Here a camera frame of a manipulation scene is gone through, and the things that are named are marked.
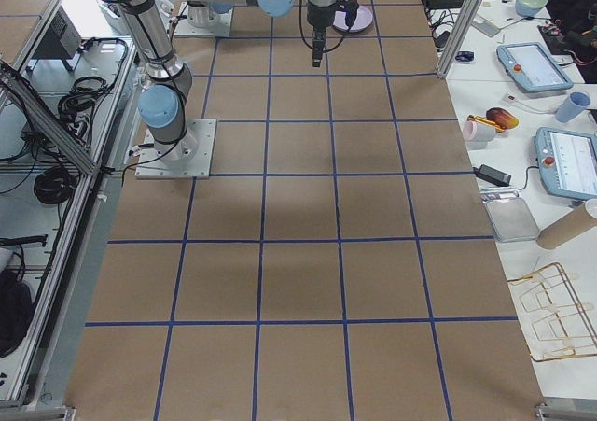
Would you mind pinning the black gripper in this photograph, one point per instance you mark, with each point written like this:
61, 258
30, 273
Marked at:
317, 16

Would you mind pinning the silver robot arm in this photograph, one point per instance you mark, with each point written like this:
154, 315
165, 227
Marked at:
202, 15
162, 105

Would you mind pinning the lilac plate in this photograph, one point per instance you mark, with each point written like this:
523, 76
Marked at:
363, 20

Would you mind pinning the pink plastic cup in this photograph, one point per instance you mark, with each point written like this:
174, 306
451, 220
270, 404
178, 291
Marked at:
476, 132

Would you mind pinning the light blue plastic cup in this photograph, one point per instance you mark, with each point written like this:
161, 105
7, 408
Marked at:
574, 104

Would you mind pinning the gold metal cylinder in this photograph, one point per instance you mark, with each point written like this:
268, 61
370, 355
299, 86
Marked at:
487, 122

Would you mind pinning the red orange mango toy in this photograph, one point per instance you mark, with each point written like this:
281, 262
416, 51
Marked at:
502, 118

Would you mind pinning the upper blue teach pendant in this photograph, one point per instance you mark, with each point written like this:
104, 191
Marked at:
532, 67

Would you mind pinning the blue teach pendant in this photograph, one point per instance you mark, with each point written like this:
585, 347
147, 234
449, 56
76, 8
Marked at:
532, 67
567, 162

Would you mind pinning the green bowl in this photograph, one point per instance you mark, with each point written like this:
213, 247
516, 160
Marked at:
529, 8

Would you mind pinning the black power adapter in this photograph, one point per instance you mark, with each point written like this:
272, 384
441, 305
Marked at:
491, 175

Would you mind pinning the grey control box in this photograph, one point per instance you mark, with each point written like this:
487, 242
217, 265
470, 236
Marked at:
61, 41

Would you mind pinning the silver metal tin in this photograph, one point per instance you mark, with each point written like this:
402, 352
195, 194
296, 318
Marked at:
512, 220

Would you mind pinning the lower blue teach pendant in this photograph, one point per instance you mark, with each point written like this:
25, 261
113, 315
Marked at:
567, 162

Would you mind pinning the cardboard tube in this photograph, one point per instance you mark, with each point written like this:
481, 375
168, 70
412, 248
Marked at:
579, 220

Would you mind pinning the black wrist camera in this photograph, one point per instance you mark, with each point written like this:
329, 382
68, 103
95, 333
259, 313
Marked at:
349, 8

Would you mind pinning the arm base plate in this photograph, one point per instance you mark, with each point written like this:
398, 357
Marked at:
192, 157
184, 29

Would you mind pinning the aluminium frame post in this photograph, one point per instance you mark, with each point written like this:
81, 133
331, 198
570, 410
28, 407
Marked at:
455, 41

